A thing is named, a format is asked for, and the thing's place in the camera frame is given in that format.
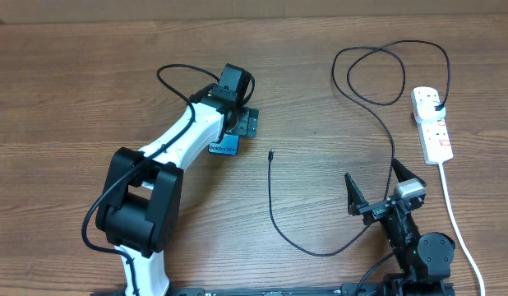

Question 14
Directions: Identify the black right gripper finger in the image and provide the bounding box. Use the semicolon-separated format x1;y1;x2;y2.
391;158;426;185
344;173;367;215

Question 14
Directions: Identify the blue Galaxy smartphone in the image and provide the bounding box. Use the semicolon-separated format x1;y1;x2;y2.
208;134;239;156

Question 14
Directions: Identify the black charger cable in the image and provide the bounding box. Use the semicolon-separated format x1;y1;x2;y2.
267;39;451;258

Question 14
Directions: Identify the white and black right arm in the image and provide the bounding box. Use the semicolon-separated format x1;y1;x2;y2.
341;159;456;296

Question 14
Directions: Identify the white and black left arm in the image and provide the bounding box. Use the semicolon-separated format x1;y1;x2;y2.
81;64;259;295

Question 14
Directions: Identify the white charger plug adapter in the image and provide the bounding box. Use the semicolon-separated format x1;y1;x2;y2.
413;101;446;123

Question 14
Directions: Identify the white power strip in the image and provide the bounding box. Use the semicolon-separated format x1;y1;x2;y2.
411;86;453;164

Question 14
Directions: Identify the white power strip cord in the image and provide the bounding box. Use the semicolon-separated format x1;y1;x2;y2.
437;161;486;296

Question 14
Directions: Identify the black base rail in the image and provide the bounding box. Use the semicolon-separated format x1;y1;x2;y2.
90;284;455;296

